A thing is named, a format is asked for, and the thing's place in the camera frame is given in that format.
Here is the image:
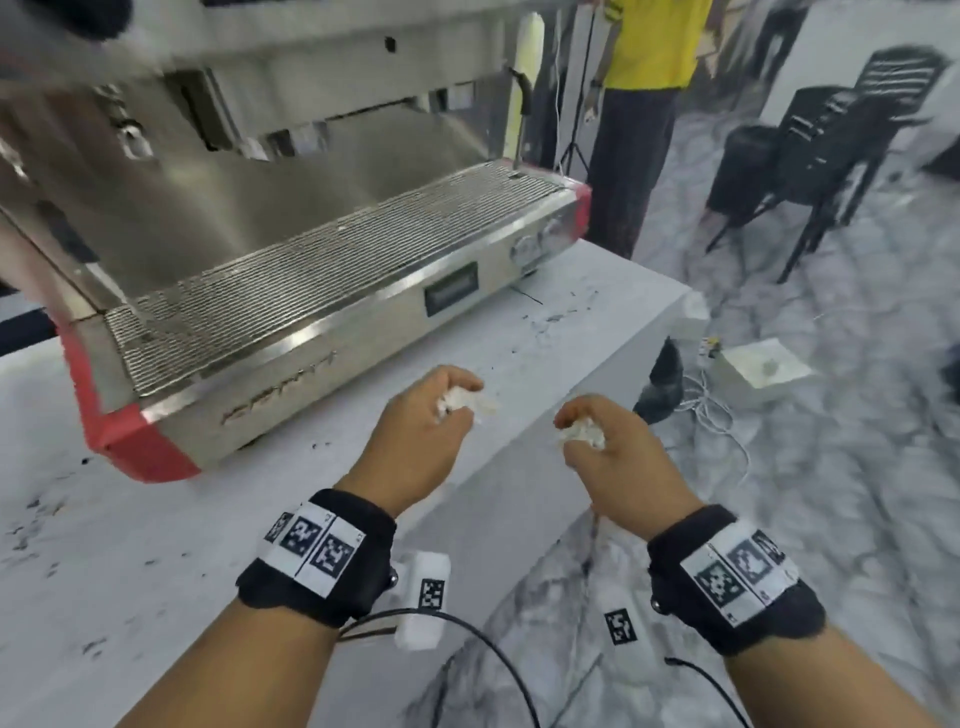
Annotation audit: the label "person's right hand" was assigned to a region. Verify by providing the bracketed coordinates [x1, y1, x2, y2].
[553, 395, 706, 540]

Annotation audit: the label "person's left hand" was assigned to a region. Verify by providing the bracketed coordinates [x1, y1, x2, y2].
[339, 365, 489, 520]

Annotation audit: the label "white tissue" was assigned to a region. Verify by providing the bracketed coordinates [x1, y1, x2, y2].
[555, 418, 607, 453]
[435, 384, 500, 421]

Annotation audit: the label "person's left forearm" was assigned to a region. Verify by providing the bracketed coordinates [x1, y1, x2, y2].
[112, 596, 340, 728]

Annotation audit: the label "person's right forearm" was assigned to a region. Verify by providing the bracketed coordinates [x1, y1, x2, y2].
[721, 626, 942, 728]

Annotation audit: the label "black shoe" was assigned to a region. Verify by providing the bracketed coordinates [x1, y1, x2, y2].
[632, 336, 686, 426]

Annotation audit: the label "stainless espresso machine red corners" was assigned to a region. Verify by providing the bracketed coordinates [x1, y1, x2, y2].
[0, 0, 594, 485]

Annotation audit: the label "black wristband with marker tags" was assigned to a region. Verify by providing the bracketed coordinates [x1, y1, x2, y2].
[236, 489, 399, 630]
[646, 504, 828, 660]

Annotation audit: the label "black tripod stand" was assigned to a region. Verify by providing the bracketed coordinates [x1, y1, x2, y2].
[553, 0, 595, 183]

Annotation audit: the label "stack of black chairs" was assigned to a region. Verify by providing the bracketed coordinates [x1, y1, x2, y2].
[703, 45, 954, 286]

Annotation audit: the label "white cables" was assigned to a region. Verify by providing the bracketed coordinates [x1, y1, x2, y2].
[677, 366, 753, 490]

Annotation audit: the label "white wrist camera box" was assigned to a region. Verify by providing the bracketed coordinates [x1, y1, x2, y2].
[388, 551, 452, 652]
[591, 576, 665, 680]

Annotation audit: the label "black camera cable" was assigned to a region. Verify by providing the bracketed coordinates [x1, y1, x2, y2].
[337, 609, 543, 728]
[665, 656, 745, 728]

